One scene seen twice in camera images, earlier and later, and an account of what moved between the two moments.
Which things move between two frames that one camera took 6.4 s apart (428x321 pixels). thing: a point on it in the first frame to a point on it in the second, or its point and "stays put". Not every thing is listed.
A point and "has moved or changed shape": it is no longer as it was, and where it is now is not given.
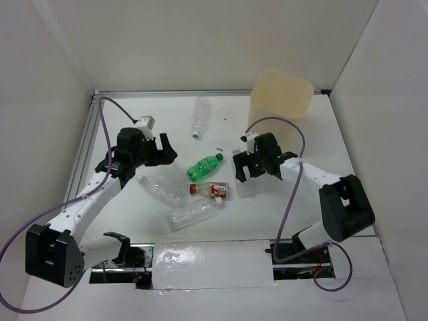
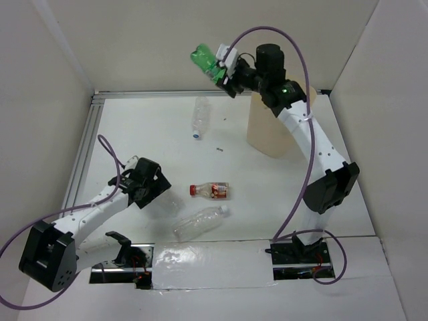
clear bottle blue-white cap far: (202, 116) stays put
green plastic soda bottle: (202, 168) to (204, 57)
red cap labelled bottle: (214, 190) stays put
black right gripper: (242, 160) to (227, 83)
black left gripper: (165, 156) to (160, 184)
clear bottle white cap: (163, 191) has moved or changed shape
